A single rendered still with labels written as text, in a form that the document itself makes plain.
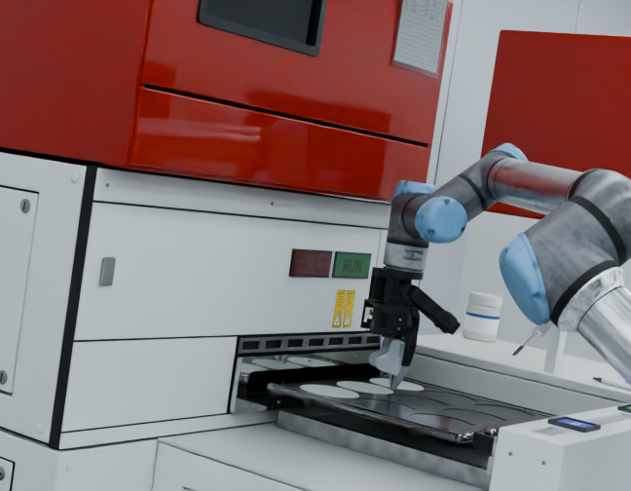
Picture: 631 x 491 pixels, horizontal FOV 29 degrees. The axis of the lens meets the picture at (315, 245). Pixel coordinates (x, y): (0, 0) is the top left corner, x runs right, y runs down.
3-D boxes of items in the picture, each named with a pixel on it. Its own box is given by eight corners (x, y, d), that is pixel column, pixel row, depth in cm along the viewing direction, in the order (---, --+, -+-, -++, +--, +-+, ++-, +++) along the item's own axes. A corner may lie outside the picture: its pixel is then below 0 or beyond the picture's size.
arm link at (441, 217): (470, 176, 198) (444, 173, 209) (416, 214, 196) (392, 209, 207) (494, 216, 200) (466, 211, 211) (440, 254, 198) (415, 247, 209)
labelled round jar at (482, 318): (456, 336, 254) (463, 291, 253) (471, 335, 260) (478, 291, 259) (486, 343, 250) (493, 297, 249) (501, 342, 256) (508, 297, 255)
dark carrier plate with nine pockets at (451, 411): (276, 388, 203) (277, 384, 203) (385, 377, 231) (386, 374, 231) (457, 437, 183) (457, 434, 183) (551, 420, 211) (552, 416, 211)
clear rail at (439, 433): (264, 390, 202) (266, 382, 202) (270, 390, 203) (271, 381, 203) (460, 444, 181) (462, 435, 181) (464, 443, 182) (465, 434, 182)
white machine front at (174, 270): (48, 446, 172) (87, 165, 170) (361, 406, 239) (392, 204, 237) (63, 451, 170) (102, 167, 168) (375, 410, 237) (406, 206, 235)
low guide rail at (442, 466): (276, 427, 208) (278, 409, 207) (282, 426, 209) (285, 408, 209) (544, 508, 179) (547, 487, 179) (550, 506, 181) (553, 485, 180)
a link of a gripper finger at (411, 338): (393, 361, 215) (400, 314, 214) (402, 362, 215) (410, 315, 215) (403, 367, 210) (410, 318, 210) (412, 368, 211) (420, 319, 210)
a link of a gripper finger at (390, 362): (367, 387, 213) (375, 335, 213) (398, 390, 215) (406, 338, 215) (373, 391, 211) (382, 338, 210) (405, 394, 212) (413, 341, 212)
